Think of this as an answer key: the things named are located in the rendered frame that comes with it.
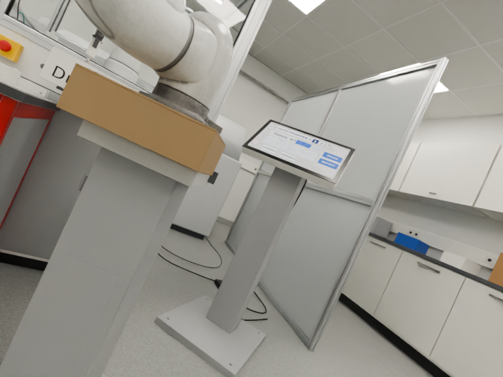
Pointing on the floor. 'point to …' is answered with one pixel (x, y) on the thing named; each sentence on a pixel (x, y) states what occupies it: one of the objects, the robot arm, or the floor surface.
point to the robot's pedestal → (99, 260)
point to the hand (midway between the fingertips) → (93, 48)
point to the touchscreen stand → (236, 286)
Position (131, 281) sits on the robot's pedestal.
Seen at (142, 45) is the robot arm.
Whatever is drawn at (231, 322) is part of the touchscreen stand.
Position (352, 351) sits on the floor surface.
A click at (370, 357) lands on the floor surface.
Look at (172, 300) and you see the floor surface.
